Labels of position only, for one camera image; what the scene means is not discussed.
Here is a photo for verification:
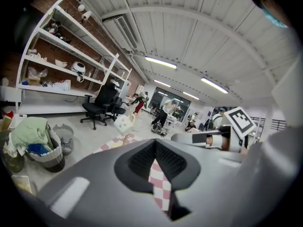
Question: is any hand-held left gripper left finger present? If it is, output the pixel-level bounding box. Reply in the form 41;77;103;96
39;138;176;227

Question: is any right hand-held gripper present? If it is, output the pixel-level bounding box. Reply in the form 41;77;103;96
170;106;258;155

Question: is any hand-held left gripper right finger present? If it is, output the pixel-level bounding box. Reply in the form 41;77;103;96
155;138;243;227

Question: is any dark window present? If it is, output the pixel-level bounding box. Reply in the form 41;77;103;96
149;87;191;118

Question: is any ceiling tube light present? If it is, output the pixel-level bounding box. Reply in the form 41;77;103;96
182;91;200;101
144;55;178;70
153;79;171;87
200;77;229;94

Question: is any red white checkered tablecloth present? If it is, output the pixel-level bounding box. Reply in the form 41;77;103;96
91;135;171;216

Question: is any wooden mug tree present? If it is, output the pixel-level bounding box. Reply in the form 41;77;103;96
119;113;137;147

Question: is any grey laundry basket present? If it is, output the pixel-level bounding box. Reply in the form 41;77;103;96
25;124;66;174

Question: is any grey striped mesh basket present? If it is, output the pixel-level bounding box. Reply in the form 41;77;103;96
52;124;74;156

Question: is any white mug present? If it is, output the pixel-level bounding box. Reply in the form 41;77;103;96
113;113;136;135

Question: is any person's white shirt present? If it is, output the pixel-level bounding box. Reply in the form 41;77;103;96
233;55;303;227

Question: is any blue cloth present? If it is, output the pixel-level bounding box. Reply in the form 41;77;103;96
27;143;52;155

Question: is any black office chair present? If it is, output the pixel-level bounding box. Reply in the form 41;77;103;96
104;96;126;122
80;84;119;130

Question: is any white plastic bin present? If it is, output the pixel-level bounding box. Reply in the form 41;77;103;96
11;175;37;196

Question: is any dark green basket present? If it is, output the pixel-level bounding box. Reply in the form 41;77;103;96
0;130;26;174

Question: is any green cloth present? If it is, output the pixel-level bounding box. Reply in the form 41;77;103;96
10;117;52;151

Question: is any white cloth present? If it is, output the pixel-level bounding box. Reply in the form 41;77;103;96
2;138;18;158

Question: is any white shelving unit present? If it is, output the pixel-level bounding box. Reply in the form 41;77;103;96
15;0;133;115

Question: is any white plastic bag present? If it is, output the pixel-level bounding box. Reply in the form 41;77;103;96
52;79;71;91

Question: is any white round device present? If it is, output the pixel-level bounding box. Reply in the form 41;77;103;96
71;61;86;82

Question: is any white air conditioner unit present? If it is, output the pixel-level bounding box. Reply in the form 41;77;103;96
103;15;138;52

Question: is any teal face mask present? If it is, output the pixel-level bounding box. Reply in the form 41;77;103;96
262;8;288;29

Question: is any person's face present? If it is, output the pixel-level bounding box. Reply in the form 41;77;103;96
248;0;291;29

